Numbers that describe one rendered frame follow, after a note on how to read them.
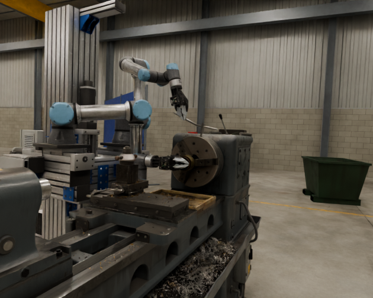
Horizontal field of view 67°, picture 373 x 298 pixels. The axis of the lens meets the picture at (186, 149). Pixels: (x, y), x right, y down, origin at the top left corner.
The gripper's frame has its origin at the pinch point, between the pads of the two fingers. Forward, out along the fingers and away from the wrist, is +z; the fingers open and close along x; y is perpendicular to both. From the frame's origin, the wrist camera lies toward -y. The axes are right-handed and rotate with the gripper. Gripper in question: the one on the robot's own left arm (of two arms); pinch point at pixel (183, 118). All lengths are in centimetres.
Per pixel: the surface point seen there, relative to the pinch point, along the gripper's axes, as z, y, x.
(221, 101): -223, -979, -245
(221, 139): 17.4, -11.3, 17.5
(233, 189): 50, -13, 18
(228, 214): 66, -11, 12
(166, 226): 51, 71, 15
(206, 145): 20.3, 5.0, 13.3
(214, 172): 36.9, 4.8, 14.0
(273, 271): 141, -109, 10
